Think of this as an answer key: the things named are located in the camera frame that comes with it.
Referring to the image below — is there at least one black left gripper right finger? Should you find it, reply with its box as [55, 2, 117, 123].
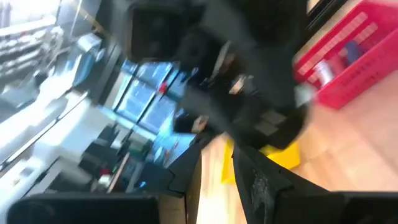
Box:
[233, 146, 329, 224]

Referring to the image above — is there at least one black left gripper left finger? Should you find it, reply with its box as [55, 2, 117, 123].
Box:
[136, 141, 203, 224]

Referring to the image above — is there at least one yellow plastic basket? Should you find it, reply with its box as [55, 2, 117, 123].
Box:
[221, 138, 302, 185]

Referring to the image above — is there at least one white digital clock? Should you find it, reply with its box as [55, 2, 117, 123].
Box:
[312, 58, 335, 85]

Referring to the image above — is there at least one slim red digital clock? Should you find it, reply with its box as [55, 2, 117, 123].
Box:
[331, 51, 349, 74]

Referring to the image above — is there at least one red plastic basket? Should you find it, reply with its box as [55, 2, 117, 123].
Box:
[293, 0, 398, 110]

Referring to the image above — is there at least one dark blue digital clock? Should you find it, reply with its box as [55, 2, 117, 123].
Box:
[343, 40, 364, 63]

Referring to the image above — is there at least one black metal table frame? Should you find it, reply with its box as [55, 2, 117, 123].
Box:
[306, 0, 349, 30]

